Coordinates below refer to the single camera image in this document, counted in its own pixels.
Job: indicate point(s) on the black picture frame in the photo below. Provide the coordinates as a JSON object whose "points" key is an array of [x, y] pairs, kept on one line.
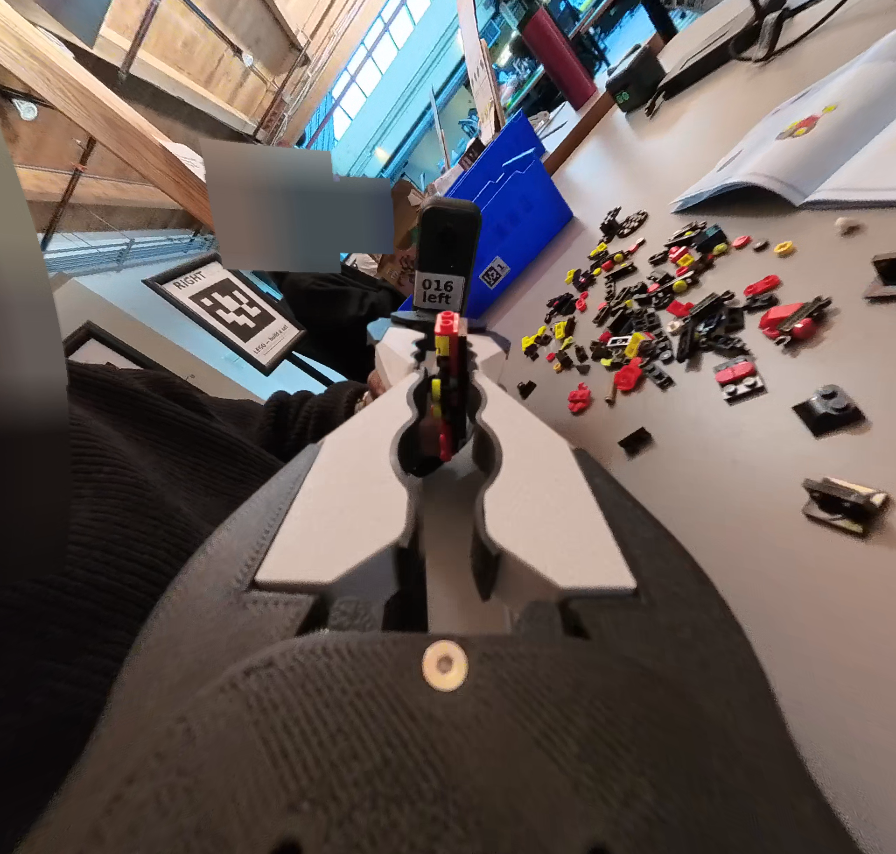
{"points": [[105, 350]]}

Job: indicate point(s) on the black box with green marks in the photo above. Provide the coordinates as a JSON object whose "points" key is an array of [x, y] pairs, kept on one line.
{"points": [[633, 80]]}

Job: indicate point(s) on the small white round lego piece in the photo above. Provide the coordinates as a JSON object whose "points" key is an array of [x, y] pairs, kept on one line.
{"points": [[848, 226]]}

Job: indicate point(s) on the small black lego plate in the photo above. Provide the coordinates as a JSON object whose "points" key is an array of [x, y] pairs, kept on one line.
{"points": [[635, 442]]}

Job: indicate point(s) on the grey closed laptop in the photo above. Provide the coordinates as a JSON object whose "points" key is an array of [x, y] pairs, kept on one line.
{"points": [[721, 41]]}

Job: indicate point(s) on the pile of loose lego pieces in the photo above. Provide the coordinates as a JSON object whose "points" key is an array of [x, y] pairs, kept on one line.
{"points": [[665, 308]]}

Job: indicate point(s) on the blue plastic storage bin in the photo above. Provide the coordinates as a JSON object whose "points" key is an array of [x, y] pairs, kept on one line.
{"points": [[518, 195]]}

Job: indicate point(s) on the black lego bracket brick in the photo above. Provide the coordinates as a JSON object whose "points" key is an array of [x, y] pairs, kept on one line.
{"points": [[883, 276]]}

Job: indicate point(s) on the black framed marker sign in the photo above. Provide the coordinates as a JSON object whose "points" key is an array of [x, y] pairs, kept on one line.
{"points": [[224, 308]]}

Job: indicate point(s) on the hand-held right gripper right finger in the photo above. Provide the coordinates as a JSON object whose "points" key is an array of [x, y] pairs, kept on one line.
{"points": [[553, 511]]}

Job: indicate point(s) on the person's left hand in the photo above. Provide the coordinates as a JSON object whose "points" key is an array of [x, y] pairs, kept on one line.
{"points": [[374, 383]]}

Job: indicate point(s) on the lego instruction booklet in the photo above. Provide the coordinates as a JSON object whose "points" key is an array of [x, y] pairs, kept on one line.
{"points": [[805, 132]]}

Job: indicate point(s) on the small printed marker tag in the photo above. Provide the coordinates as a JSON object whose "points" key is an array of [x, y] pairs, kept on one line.
{"points": [[493, 273]]}

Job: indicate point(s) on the brown cardboard box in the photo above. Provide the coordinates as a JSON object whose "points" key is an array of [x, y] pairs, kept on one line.
{"points": [[404, 216]]}

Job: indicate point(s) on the person's left forearm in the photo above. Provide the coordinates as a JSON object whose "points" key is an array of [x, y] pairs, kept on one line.
{"points": [[308, 413]]}

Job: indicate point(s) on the dark red cylindrical bottle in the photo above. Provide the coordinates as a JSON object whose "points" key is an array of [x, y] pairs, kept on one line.
{"points": [[556, 55]]}

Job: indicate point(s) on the black red yellow lego assembly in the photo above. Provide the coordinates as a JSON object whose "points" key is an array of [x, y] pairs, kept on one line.
{"points": [[446, 378]]}

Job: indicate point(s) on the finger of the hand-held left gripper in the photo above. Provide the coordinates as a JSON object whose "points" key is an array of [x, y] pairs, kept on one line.
{"points": [[395, 353], [490, 357]]}

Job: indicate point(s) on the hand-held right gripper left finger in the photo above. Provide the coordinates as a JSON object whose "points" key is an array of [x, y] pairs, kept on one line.
{"points": [[336, 504]]}

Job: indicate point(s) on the black lego slope brick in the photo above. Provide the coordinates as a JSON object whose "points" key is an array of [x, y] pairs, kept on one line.
{"points": [[829, 409]]}

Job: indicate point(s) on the black lego clip piece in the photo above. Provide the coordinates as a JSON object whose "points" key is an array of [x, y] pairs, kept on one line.
{"points": [[840, 504]]}

